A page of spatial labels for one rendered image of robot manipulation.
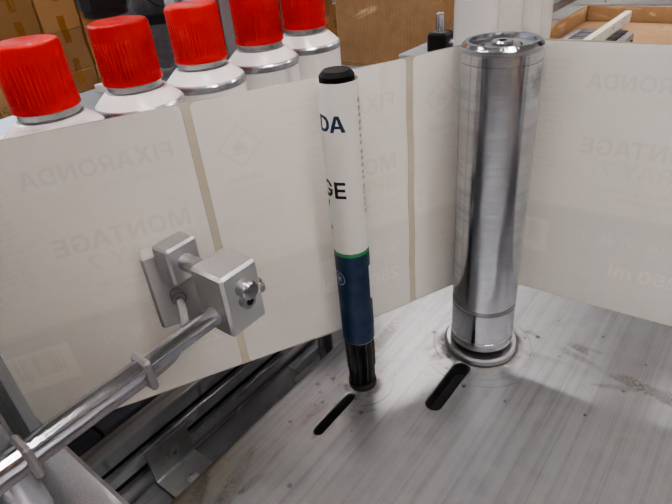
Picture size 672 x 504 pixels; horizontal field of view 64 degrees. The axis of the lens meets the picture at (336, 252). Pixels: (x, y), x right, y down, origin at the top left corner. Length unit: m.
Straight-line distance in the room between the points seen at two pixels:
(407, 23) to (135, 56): 0.81
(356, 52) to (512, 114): 0.92
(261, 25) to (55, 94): 0.15
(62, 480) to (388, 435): 0.16
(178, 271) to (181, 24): 0.17
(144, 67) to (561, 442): 0.30
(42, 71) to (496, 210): 0.23
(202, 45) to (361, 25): 0.81
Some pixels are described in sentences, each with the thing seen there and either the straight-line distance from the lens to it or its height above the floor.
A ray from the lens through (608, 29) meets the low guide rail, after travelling 1.11.
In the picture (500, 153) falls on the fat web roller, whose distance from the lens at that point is 0.28.
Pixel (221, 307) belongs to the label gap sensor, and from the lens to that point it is 0.22.
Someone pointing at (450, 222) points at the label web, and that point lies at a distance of 0.32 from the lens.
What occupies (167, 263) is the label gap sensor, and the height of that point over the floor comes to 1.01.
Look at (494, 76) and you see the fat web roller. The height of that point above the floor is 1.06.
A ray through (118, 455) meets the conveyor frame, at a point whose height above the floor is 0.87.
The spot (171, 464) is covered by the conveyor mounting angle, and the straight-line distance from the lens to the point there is 0.38.
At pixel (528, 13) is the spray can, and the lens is 0.80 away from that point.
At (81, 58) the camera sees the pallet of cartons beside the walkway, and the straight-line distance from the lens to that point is 4.10.
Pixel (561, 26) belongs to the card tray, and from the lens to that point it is 1.44.
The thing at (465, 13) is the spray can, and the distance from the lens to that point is 0.68.
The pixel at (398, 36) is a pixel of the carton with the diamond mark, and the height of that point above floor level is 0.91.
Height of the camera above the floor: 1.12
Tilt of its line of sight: 32 degrees down
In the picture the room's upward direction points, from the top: 6 degrees counter-clockwise
